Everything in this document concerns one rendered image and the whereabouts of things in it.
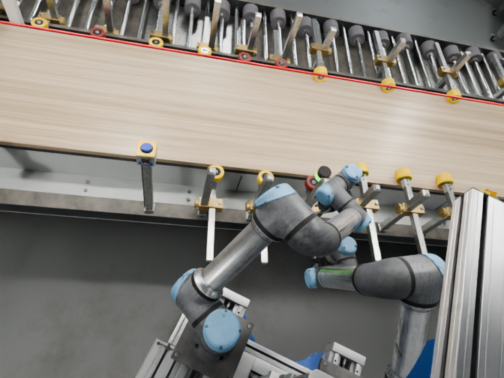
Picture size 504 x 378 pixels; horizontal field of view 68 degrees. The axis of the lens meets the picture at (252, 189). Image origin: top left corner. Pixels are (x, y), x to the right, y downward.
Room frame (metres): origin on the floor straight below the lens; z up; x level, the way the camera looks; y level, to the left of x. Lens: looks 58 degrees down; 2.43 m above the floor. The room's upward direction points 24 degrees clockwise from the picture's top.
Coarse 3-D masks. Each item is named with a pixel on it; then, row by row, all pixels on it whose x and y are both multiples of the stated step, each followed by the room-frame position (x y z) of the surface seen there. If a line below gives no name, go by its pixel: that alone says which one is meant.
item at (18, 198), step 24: (0, 192) 0.51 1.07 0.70; (24, 192) 0.55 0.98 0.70; (96, 216) 0.61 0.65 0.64; (120, 216) 0.65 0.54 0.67; (144, 216) 0.69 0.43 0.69; (168, 216) 0.73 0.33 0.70; (192, 216) 0.79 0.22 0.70; (216, 216) 0.84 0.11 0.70; (240, 216) 0.90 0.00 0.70; (384, 240) 1.16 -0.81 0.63; (408, 240) 1.21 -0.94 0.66; (432, 240) 1.26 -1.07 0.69
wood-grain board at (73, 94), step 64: (0, 64) 1.03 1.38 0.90; (64, 64) 1.19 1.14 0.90; (128, 64) 1.36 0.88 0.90; (192, 64) 1.56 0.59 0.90; (0, 128) 0.71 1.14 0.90; (64, 128) 0.85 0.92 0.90; (128, 128) 0.99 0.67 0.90; (192, 128) 1.14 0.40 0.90; (256, 128) 1.31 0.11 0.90; (320, 128) 1.50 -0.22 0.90; (384, 128) 1.71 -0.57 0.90; (448, 128) 1.94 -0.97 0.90
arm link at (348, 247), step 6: (342, 240) 0.73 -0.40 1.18; (348, 240) 0.74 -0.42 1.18; (354, 240) 0.75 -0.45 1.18; (342, 246) 0.71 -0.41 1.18; (348, 246) 0.72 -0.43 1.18; (354, 246) 0.73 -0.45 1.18; (336, 252) 0.70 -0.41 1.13; (342, 252) 0.69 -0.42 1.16; (348, 252) 0.69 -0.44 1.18; (354, 252) 0.71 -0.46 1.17; (336, 258) 0.68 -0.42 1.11; (342, 258) 0.67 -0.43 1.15
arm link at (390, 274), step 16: (304, 272) 0.57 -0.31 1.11; (320, 272) 0.56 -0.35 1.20; (336, 272) 0.53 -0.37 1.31; (352, 272) 0.50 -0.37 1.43; (368, 272) 0.48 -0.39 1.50; (384, 272) 0.48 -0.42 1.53; (400, 272) 0.49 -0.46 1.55; (336, 288) 0.50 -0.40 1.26; (352, 288) 0.47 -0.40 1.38; (368, 288) 0.45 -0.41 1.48; (384, 288) 0.45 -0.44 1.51; (400, 288) 0.46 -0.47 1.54
